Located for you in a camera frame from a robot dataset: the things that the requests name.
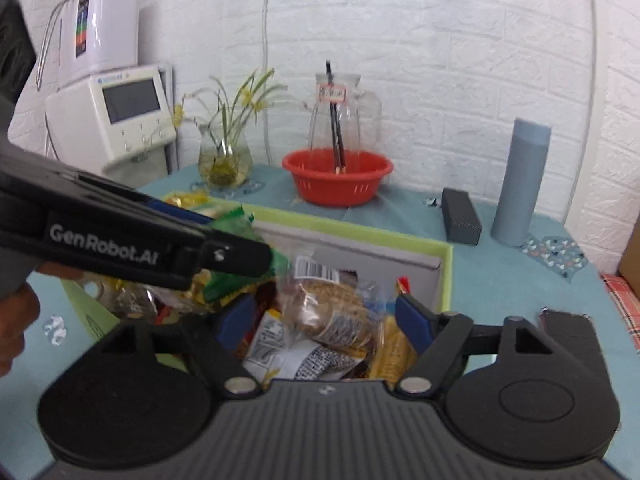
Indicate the clear glass pitcher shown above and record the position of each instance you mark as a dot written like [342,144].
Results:
[359,110]

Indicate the black stirring stick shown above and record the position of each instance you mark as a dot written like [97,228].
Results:
[337,138]

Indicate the white printed snack packet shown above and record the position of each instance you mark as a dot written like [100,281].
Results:
[275,353]

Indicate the orange-yellow cake packet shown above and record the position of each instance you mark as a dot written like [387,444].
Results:
[394,354]

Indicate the grey-blue thermos bottle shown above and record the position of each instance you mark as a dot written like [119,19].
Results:
[521,183]

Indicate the patterned heart coaster right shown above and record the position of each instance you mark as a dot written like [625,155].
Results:
[558,254]

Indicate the red plastic basket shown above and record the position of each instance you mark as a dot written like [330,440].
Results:
[318,182]

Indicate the glass vase with plant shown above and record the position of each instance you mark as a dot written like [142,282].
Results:
[221,118]

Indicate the person's left hand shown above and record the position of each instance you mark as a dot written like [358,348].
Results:
[18,312]

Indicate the white wall-mounted water filter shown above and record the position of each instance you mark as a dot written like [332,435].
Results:
[97,36]

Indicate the green wrapped snack packet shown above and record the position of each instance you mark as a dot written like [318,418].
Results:
[245,264]

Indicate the clear round pastry packet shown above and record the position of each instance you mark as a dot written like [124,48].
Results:
[334,307]

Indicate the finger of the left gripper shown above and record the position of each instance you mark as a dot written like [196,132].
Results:
[147,241]

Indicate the black rectangular box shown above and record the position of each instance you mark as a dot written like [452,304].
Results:
[461,221]

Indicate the black smartphone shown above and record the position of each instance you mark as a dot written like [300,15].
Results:
[574,332]

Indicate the brown cardboard box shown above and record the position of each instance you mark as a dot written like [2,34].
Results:
[629,266]

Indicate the white water purifier machine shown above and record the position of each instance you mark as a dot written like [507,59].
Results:
[117,125]

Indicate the red wafer biscuit packet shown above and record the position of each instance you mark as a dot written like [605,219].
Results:
[403,286]

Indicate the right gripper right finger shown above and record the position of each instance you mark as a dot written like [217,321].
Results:
[509,391]

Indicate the patterned heart coaster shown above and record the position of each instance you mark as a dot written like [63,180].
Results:
[558,254]
[248,187]

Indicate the patterned heart coaster left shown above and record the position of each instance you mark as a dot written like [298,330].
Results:
[248,187]

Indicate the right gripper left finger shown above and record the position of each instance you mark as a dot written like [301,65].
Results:
[144,392]

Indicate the green cardboard storage box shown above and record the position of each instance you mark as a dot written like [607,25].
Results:
[378,255]

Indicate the yellow barcode snack packet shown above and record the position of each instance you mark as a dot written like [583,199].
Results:
[186,199]

